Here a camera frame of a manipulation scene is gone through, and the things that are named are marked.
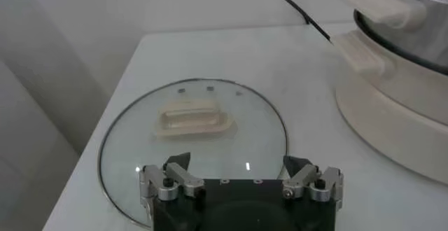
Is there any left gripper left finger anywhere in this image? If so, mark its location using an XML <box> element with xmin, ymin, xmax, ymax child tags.
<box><xmin>139</xmin><ymin>152</ymin><xmax>206</xmax><ymax>205</ymax></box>

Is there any black cooker power cord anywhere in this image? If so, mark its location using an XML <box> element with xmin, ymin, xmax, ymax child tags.
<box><xmin>279</xmin><ymin>0</ymin><xmax>333</xmax><ymax>44</ymax></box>

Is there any round glass pot lid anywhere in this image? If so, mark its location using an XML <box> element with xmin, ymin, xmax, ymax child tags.
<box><xmin>97</xmin><ymin>77</ymin><xmax>290</xmax><ymax>228</ymax></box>

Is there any white electric cooker base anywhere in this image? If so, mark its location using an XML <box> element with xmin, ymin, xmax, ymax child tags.
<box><xmin>328</xmin><ymin>29</ymin><xmax>448</xmax><ymax>186</ymax></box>

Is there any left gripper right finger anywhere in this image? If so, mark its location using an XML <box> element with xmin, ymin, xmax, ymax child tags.
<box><xmin>281</xmin><ymin>155</ymin><xmax>344</xmax><ymax>204</ymax></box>

